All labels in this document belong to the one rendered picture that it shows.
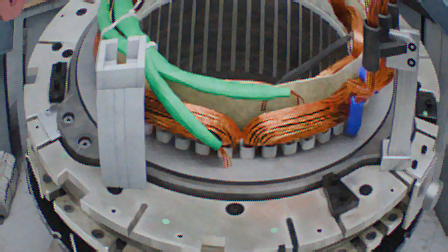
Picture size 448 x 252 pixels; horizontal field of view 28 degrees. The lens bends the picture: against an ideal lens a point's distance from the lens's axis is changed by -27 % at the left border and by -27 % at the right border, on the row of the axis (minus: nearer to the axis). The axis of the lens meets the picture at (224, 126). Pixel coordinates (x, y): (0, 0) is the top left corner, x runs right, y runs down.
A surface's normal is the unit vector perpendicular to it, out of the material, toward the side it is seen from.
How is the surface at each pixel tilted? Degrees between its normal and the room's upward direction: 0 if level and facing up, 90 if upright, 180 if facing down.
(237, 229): 0
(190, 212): 0
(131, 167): 90
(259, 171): 0
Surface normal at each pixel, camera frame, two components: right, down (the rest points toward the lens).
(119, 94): 0.05, 0.69
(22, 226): 0.03, -0.73
